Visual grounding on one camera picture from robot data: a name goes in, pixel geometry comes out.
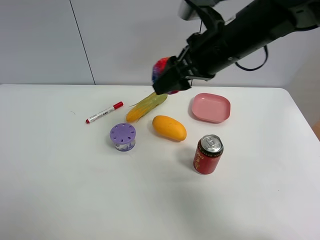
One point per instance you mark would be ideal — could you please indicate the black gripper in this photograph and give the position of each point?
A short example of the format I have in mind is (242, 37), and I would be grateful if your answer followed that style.
(200, 57)

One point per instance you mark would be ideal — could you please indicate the rainbow spiky ball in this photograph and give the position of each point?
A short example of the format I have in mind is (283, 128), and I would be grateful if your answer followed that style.
(160, 67)

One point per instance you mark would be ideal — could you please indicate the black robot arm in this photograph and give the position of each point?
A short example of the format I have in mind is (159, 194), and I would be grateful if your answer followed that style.
(226, 42)

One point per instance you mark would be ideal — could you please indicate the pink plastic tray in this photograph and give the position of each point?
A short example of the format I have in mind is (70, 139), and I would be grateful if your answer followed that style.
(211, 108)

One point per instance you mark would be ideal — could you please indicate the yellow mango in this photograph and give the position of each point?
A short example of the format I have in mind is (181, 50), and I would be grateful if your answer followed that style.
(169, 128)

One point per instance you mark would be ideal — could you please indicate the yellow corn cob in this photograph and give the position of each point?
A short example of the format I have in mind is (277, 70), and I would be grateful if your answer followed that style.
(144, 106)

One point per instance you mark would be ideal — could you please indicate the red white marker pen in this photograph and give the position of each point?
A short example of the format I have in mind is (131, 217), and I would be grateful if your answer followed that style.
(104, 112)

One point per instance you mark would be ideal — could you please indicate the purple air freshener jar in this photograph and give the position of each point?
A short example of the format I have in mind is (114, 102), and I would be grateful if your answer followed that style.
(123, 136)

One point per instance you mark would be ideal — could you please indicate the red soda can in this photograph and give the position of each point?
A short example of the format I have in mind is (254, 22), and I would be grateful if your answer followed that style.
(208, 153)

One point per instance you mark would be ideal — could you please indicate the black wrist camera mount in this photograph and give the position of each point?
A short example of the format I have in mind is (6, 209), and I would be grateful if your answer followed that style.
(201, 9)

